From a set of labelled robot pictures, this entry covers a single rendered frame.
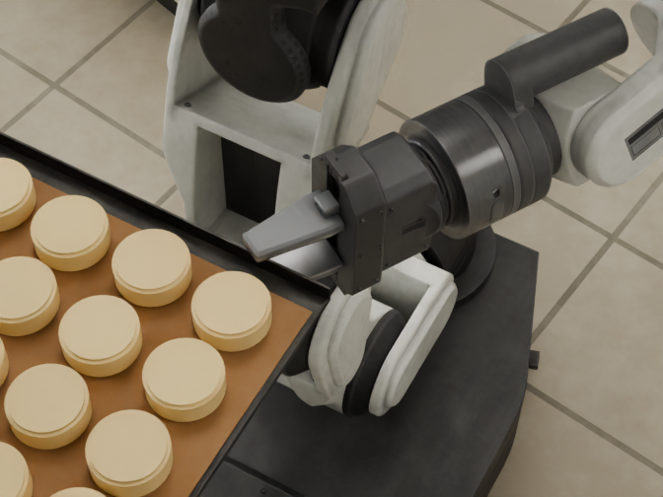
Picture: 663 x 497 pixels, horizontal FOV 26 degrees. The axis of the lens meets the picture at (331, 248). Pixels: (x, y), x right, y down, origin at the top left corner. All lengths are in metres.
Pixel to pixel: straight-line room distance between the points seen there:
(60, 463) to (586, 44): 0.43
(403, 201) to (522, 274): 1.09
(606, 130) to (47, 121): 1.55
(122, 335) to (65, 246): 0.08
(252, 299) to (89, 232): 0.12
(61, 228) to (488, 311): 1.09
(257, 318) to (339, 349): 0.52
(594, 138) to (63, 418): 0.39
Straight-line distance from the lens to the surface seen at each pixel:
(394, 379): 1.73
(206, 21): 1.17
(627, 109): 0.97
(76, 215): 0.94
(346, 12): 1.15
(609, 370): 2.13
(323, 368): 1.42
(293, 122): 1.26
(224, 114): 1.25
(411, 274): 1.78
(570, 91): 0.98
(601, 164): 0.97
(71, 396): 0.87
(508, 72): 0.95
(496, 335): 1.94
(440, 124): 0.94
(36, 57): 2.50
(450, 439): 1.86
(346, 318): 1.39
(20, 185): 0.97
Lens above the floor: 1.82
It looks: 55 degrees down
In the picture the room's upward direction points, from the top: straight up
